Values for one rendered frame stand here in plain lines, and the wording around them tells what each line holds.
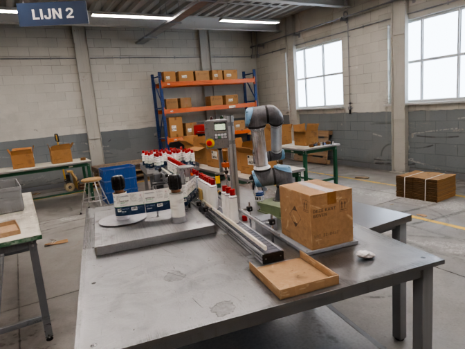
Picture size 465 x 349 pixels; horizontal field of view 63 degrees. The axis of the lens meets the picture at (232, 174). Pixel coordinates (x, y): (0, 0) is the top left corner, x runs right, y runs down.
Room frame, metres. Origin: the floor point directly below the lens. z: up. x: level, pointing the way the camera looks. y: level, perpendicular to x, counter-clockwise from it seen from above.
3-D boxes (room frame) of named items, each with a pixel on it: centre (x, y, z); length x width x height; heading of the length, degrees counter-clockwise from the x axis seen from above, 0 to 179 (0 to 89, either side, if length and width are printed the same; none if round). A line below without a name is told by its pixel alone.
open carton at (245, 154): (4.30, -0.32, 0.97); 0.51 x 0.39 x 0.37; 124
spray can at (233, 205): (2.13, 0.01, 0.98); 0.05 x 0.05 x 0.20
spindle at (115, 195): (2.39, 0.74, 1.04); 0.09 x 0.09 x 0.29
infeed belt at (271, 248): (2.43, 0.11, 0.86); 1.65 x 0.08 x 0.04; 19
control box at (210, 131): (2.56, 0.07, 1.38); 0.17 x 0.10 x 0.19; 74
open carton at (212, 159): (5.04, 0.14, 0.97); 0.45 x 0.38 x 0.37; 122
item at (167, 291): (2.28, 0.17, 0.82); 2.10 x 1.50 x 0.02; 19
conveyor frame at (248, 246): (2.43, 0.11, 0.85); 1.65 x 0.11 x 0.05; 19
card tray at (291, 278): (1.49, -0.21, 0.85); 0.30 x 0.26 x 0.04; 19
